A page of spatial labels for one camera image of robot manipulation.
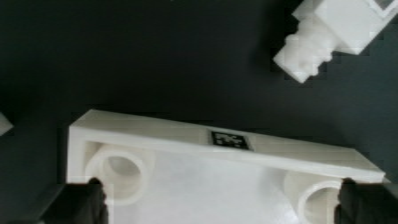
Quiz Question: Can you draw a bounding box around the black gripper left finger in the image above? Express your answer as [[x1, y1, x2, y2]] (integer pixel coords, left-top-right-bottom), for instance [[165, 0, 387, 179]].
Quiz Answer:
[[39, 178, 108, 224]]

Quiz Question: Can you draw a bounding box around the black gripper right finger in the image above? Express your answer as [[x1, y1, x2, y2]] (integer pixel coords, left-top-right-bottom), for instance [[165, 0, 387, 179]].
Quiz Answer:
[[334, 178, 398, 224]]

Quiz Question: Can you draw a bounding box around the white table leg with tag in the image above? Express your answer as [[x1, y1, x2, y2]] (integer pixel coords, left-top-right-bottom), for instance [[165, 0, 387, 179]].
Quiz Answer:
[[274, 0, 398, 83]]

